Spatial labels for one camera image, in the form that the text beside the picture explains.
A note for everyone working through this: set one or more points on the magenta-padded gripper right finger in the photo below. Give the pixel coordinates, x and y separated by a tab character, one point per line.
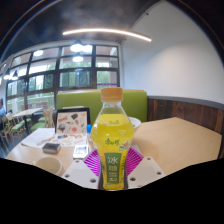
147	171

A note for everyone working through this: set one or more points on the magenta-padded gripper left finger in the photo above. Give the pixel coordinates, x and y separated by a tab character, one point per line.
79	173

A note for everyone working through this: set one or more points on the yellow drink bottle orange cap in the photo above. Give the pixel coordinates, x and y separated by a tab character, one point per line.
112	133

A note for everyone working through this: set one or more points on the small white device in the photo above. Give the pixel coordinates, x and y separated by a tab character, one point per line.
80	151

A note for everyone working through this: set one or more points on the white ribbed mug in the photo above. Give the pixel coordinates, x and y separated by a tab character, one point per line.
50	165

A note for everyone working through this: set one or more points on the small dark box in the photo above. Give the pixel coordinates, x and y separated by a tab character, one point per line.
51	148

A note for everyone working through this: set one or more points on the small blue-capped tube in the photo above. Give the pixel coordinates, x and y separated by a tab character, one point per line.
88	128

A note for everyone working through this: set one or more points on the white bowl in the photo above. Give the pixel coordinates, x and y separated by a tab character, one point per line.
136	123

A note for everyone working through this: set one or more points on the black-framed tablet with stickers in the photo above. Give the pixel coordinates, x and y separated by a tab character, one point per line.
71	121

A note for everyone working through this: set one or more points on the white paper sheet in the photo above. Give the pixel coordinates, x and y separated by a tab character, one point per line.
36	137

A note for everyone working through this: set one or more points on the green upholstered bench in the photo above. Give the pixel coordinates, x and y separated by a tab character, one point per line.
76	100

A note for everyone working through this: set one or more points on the wooden chairs with green seats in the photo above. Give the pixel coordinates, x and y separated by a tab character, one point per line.
16	128

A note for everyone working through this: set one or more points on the wooden dining table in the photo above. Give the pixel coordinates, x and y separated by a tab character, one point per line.
26	112

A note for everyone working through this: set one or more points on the person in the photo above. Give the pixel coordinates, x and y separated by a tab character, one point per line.
2	108

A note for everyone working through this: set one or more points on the large dark-framed window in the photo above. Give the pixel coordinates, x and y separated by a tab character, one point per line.
93	71

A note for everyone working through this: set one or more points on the black pendant ceiling lamps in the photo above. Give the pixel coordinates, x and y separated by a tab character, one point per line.
77	46

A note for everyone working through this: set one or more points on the long curved light strip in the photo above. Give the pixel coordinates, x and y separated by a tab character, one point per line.
106	31

